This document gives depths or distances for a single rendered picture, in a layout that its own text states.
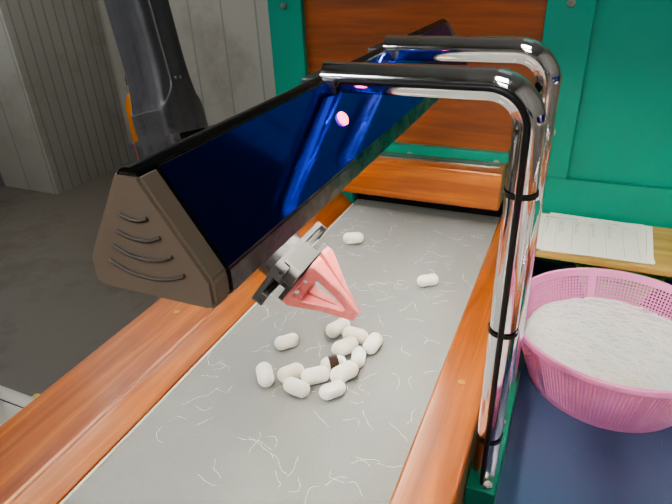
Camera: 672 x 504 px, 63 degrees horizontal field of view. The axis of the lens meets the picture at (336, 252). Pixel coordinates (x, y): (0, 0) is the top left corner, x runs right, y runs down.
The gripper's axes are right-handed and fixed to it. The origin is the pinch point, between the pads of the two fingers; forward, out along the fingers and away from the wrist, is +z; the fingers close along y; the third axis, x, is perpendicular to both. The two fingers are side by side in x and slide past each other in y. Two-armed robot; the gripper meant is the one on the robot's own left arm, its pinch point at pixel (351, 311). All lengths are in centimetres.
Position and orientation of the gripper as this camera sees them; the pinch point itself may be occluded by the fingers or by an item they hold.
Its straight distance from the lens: 59.3
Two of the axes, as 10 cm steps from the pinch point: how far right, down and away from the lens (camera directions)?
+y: 3.8, -4.5, 8.1
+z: 7.7, 6.3, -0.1
